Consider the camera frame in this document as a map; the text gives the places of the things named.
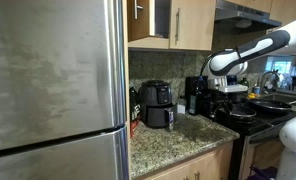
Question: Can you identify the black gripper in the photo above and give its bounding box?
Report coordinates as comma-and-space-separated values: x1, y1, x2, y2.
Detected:
210, 90, 235, 118

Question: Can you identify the black air fryer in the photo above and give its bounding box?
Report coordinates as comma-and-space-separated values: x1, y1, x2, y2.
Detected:
139, 80, 177, 128

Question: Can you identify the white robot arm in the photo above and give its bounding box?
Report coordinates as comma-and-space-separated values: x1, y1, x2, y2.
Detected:
200, 20, 296, 180

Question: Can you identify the small black frying pan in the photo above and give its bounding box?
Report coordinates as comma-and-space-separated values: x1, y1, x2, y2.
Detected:
230, 105, 256, 118

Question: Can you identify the green dish soap bottle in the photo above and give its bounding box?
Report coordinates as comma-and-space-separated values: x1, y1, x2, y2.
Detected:
239, 77, 249, 88

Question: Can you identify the dark olive oil bottle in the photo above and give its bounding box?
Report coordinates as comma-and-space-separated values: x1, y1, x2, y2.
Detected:
189, 87, 198, 115

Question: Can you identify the large black frying pan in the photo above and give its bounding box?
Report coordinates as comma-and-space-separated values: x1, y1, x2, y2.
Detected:
248, 99, 296, 112

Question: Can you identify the black electric stove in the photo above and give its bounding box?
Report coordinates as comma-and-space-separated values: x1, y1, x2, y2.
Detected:
185, 75, 296, 180

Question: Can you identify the chrome kitchen faucet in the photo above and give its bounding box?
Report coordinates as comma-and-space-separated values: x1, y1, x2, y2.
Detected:
259, 71, 282, 95

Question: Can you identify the wooden lower cabinet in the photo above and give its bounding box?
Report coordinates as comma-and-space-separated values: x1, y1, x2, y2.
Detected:
134, 142, 233, 180

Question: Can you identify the wooden cabinet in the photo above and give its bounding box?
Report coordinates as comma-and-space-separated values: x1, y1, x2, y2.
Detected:
134, 142, 233, 180
127, 0, 216, 50

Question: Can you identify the black range hood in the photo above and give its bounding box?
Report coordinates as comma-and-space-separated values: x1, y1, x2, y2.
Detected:
215, 0, 282, 34

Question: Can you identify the black protein powder tub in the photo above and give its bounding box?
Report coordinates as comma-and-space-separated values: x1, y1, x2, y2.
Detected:
129, 86, 141, 121

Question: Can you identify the wooden upper cabinet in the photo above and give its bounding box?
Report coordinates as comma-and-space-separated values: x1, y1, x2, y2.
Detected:
127, 0, 216, 50

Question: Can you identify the stainless steel refrigerator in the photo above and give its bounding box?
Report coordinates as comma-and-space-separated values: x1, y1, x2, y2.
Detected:
0, 0, 130, 180

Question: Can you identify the white wall outlet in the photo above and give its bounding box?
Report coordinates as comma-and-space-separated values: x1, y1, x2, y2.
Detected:
177, 104, 186, 114

